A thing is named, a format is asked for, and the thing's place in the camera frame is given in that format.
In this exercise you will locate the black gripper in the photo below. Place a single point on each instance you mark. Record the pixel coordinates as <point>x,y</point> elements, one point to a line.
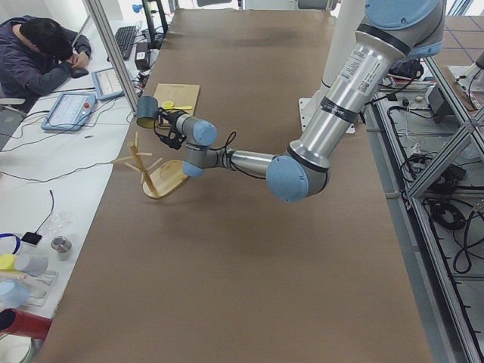
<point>169,120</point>

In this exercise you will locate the dark blue ribbed mug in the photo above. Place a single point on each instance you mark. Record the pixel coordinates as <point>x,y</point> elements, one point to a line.
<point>147,111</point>

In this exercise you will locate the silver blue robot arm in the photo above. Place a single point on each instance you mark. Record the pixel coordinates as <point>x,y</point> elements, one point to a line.
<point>389,31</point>

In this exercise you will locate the wooden mug rack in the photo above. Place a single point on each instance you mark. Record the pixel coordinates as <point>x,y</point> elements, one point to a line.
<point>159,179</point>

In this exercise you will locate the grey cup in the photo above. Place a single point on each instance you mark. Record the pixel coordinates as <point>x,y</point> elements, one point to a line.
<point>34,265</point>

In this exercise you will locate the yellow cup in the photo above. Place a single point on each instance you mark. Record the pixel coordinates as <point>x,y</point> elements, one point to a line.
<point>7,262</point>

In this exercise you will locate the light blue cup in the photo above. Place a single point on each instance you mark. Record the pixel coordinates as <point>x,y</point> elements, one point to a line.
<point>14,293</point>

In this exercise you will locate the yellow plastic knife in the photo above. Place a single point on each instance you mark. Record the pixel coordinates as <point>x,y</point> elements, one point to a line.
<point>184,108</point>

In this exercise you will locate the bamboo cutting board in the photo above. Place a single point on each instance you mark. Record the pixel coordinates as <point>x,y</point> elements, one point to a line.
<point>180,95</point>

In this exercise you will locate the black power adapter box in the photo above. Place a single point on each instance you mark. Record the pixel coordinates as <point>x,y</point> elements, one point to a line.
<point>142,56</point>

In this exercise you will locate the blue teach pendant tablet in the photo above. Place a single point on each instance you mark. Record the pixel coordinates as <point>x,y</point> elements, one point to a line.
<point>107,85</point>
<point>70,112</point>

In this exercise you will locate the black keyboard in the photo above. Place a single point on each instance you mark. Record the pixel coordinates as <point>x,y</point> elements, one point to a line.
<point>125,38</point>

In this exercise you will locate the black computer mouse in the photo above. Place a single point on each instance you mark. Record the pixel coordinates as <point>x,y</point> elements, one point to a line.
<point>79,72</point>

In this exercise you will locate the steel cylinder canister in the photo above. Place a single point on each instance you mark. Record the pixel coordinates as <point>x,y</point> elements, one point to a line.
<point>62,246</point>

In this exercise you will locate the seated person dark jacket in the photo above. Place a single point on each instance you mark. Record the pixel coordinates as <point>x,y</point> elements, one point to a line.
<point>38,55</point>

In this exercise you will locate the small black square device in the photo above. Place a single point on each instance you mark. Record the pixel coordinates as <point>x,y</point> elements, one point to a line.
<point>32,238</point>

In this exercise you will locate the red cylinder container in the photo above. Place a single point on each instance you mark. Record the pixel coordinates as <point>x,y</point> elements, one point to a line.
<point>24,324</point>

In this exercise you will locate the aluminium frame post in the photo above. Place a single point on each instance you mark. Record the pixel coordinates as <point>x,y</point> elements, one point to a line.
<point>102,24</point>

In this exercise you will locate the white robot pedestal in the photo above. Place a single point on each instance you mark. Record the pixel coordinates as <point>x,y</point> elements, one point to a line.
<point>345,15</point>

